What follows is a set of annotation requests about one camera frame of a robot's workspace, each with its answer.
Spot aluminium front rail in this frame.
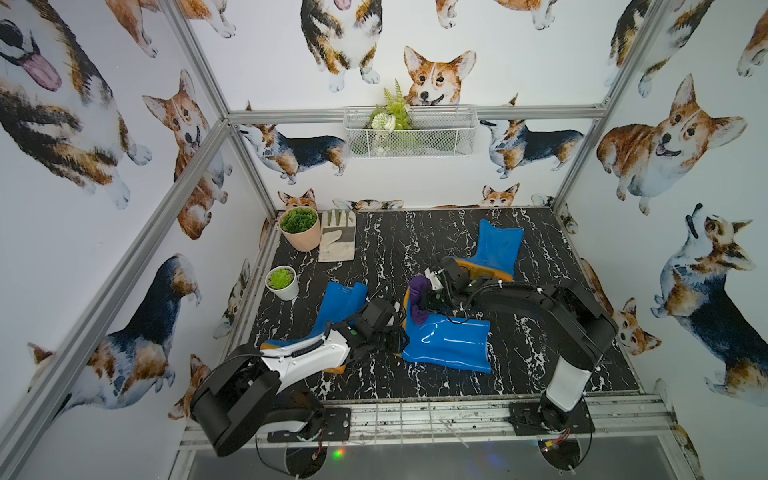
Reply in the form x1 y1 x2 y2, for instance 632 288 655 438
178 394 673 451

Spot purple cloth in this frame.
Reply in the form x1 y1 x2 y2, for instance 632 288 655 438
407 275 432 326

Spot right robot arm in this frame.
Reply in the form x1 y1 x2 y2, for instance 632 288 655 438
409 257 618 430

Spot fern with white flower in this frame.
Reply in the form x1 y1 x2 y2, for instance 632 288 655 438
367 80 413 157

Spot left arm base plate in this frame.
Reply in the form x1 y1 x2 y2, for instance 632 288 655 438
259 407 352 443

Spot white wire wall basket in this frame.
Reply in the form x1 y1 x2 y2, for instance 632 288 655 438
343 107 479 158

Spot small white plant pot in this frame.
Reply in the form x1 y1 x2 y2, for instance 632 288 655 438
265 266 299 302

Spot green moss in white pot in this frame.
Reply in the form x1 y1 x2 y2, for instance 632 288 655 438
267 267 295 291

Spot pink ribbed plant pot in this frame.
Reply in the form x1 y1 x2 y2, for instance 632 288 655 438
279 207 322 252

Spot blue rubber boot back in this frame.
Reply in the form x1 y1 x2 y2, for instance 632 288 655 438
454 219 524 282

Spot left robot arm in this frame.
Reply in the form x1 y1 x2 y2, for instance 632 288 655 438
190 298 395 457

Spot blue rubber boot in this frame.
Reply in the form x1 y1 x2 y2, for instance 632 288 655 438
260 282 368 350
454 219 524 282
401 291 491 373

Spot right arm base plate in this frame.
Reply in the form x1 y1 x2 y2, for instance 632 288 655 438
507 398 595 436

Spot green plant in pink pot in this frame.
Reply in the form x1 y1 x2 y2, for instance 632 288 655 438
280 207 318 234

